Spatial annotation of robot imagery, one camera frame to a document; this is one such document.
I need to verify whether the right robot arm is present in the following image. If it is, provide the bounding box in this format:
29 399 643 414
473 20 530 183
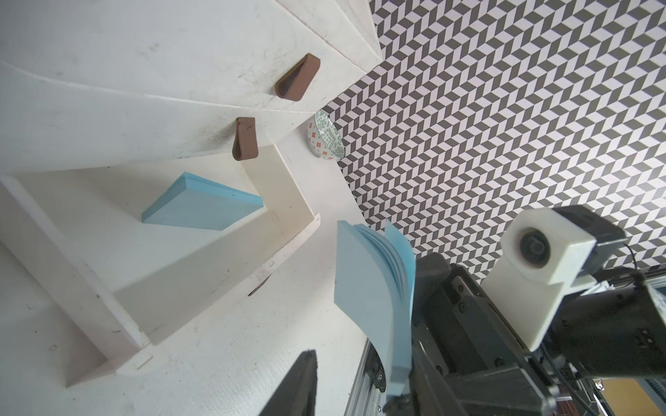
411 254 665 415

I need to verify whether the blue sticky note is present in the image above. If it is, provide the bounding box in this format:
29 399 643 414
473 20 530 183
334 221 416 396
142 173 264 231

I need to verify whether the white three-drawer plastic cabinet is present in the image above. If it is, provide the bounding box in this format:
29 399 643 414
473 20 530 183
1 1 383 174

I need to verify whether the aluminium front rail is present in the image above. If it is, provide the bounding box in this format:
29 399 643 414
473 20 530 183
344 341 386 416

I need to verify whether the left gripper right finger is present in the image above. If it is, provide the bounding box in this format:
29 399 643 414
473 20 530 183
383 358 468 415

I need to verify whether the white top drawer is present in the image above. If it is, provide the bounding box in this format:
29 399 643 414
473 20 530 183
1 1 383 112

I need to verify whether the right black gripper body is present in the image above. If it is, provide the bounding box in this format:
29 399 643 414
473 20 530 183
412 253 558 415

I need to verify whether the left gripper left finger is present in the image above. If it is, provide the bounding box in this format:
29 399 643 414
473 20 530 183
259 350 317 416

